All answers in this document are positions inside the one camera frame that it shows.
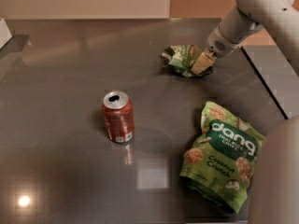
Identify red coke can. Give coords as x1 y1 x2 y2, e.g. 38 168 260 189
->
102 91 135 144

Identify white box at left edge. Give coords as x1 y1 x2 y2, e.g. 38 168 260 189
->
0 19 12 49

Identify green Dang rice chips bag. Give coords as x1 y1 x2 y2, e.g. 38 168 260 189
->
180 102 264 213

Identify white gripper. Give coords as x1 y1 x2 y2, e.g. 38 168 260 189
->
191 26 238 75

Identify small green jalapeno chip bag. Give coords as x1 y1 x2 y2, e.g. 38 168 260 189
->
162 45 214 77

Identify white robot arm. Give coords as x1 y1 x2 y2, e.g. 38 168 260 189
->
192 0 299 224

